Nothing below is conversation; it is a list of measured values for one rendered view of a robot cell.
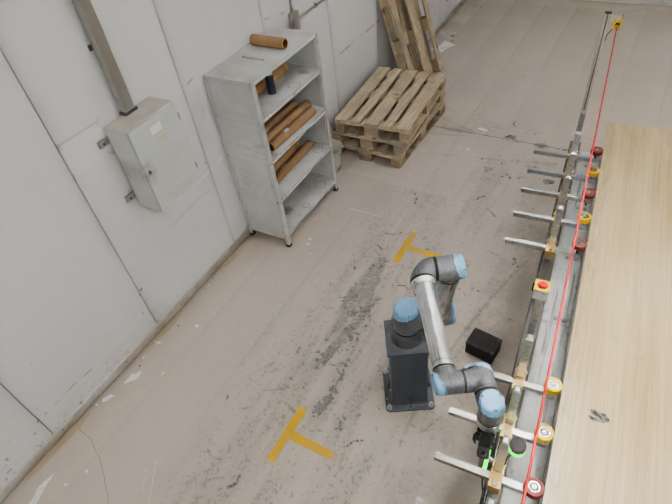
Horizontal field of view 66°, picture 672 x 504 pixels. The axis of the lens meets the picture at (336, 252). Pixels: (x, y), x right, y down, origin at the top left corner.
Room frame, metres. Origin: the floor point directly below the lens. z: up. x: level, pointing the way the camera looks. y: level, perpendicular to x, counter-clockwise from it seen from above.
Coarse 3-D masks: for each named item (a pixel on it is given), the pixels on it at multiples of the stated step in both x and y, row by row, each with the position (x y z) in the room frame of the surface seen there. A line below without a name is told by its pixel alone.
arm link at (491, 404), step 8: (480, 392) 0.95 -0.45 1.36; (488, 392) 0.94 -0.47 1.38; (496, 392) 0.93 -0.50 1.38; (480, 400) 0.91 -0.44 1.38; (488, 400) 0.91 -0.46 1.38; (496, 400) 0.90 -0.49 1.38; (504, 400) 0.90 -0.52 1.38; (480, 408) 0.89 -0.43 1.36; (488, 408) 0.88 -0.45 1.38; (496, 408) 0.87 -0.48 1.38; (504, 408) 0.88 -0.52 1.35; (480, 416) 0.89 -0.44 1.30; (488, 416) 0.86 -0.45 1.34; (496, 416) 0.86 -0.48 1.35; (488, 424) 0.86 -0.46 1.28; (496, 424) 0.86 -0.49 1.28
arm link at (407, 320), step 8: (400, 304) 1.82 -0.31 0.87; (408, 304) 1.81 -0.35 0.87; (416, 304) 1.80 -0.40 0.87; (400, 312) 1.77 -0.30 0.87; (408, 312) 1.76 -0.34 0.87; (416, 312) 1.75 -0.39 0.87; (400, 320) 1.74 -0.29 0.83; (408, 320) 1.72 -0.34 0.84; (416, 320) 1.73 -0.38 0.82; (400, 328) 1.74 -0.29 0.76; (408, 328) 1.72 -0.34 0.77; (416, 328) 1.73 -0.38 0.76
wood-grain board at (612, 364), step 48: (624, 144) 2.92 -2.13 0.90; (624, 192) 2.43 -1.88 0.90; (624, 240) 2.02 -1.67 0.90; (624, 288) 1.67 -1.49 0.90; (576, 336) 1.43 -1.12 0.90; (624, 336) 1.38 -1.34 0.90; (576, 384) 1.17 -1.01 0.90; (624, 384) 1.14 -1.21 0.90; (576, 432) 0.95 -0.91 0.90; (624, 432) 0.92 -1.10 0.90; (576, 480) 0.76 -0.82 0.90; (624, 480) 0.73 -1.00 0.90
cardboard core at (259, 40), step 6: (252, 36) 4.00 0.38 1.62; (258, 36) 3.98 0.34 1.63; (264, 36) 3.95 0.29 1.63; (270, 36) 3.93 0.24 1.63; (252, 42) 3.99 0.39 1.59; (258, 42) 3.95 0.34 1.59; (264, 42) 3.92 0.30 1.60; (270, 42) 3.89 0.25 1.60; (276, 42) 3.86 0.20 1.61; (282, 42) 3.84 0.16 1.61; (282, 48) 3.84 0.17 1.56
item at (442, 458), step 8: (440, 456) 0.95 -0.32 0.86; (448, 456) 0.95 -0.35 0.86; (448, 464) 0.92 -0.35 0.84; (456, 464) 0.91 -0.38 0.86; (464, 464) 0.90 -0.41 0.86; (472, 472) 0.87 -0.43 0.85; (480, 472) 0.86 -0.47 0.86; (488, 472) 0.86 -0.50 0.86; (488, 480) 0.83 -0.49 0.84; (504, 480) 0.81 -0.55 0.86; (512, 480) 0.81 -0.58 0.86; (512, 488) 0.78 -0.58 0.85; (520, 488) 0.77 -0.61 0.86
